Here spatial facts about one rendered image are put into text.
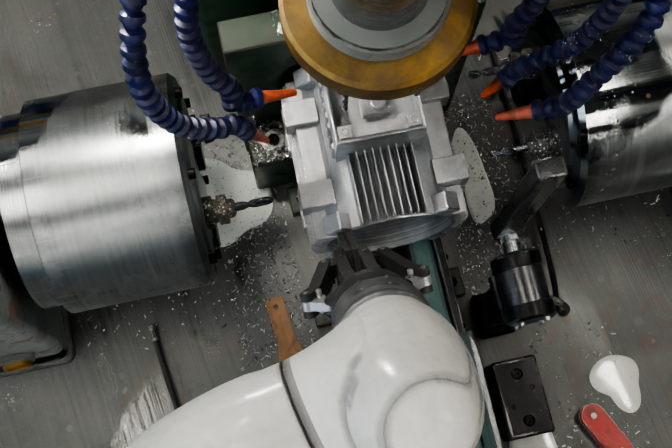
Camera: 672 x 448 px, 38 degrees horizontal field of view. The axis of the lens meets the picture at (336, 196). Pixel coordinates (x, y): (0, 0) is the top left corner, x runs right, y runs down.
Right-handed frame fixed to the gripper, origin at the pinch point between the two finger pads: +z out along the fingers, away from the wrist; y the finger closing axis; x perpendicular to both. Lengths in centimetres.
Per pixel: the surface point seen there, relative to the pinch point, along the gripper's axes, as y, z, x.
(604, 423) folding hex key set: -30.0, 13.0, 34.7
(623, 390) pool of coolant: -34.2, 16.2, 32.4
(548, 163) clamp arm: -19.3, -12.0, -8.6
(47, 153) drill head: 28.9, 2.4, -16.7
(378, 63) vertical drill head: -4.5, -14.5, -21.4
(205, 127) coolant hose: 12.0, -4.8, -17.3
